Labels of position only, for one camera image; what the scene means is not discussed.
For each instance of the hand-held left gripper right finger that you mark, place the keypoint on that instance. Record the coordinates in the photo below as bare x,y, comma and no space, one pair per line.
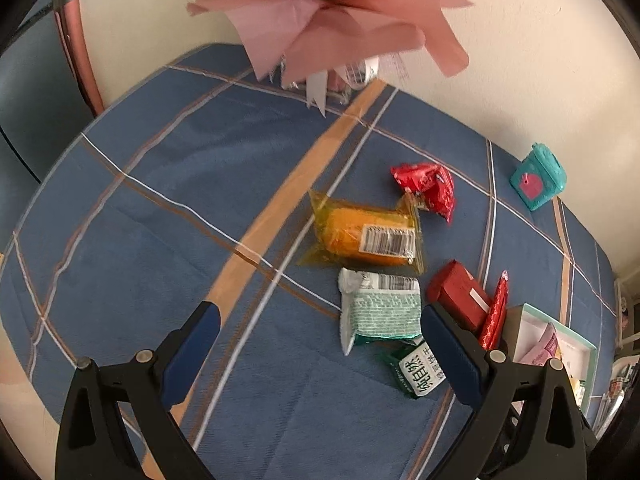
452,360

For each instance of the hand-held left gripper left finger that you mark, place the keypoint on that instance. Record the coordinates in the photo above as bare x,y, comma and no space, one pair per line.
192,350

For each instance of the green white milk packet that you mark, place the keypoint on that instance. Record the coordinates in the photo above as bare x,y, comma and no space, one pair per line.
412,367

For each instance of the red patterned packet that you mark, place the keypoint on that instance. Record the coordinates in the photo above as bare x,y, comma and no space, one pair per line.
495,317

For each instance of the small red box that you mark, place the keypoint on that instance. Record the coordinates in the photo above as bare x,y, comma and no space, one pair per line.
457,295

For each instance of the teal rimmed white tray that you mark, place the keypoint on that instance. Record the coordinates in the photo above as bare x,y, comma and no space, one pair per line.
527,330

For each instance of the green foil snack packet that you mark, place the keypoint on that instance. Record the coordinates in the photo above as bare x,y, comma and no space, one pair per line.
380,310

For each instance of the pink cake roll packet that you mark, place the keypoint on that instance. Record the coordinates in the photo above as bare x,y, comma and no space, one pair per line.
542,347

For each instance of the yellow cake packet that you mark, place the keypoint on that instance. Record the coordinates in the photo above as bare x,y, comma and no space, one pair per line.
350,230

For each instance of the red flower-print snack packet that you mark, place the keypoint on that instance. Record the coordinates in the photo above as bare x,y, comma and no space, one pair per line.
430,185

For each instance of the blue plaid tablecloth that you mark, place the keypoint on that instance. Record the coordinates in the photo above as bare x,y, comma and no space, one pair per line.
175,170

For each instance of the small teal box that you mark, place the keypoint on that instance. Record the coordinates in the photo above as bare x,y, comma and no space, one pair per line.
537,180

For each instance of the clear glass vase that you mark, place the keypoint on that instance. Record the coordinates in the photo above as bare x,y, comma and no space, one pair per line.
345,91

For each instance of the grey cabinet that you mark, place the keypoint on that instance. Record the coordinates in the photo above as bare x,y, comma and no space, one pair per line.
30,110

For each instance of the pink chair back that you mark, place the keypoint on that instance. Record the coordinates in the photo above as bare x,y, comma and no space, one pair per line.
77,55

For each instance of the pink flower bouquet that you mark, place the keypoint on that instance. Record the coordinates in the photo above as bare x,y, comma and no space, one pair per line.
350,25

